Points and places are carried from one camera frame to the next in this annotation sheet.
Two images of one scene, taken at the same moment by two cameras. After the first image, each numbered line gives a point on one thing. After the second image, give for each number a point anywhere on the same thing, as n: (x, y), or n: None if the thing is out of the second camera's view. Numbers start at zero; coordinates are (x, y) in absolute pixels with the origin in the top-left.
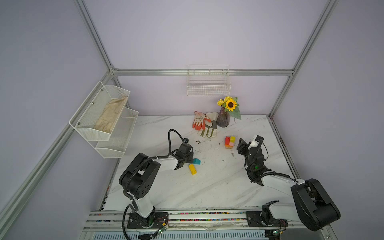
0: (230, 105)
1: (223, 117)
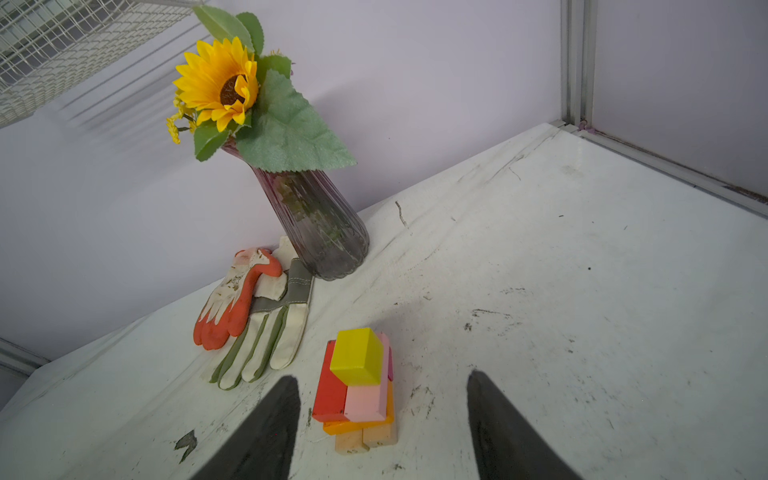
0: (228, 91)
1: (324, 228)
